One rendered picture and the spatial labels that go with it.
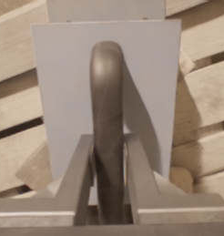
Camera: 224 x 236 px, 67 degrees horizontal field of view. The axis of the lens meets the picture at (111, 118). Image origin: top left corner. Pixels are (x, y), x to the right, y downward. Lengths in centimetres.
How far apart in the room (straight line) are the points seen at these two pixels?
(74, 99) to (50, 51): 5
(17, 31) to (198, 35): 40
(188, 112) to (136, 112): 32
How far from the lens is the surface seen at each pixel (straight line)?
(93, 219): 30
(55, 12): 24
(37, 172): 44
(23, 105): 49
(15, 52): 45
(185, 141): 54
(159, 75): 18
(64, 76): 18
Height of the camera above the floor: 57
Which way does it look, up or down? 73 degrees down
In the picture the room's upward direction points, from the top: 179 degrees clockwise
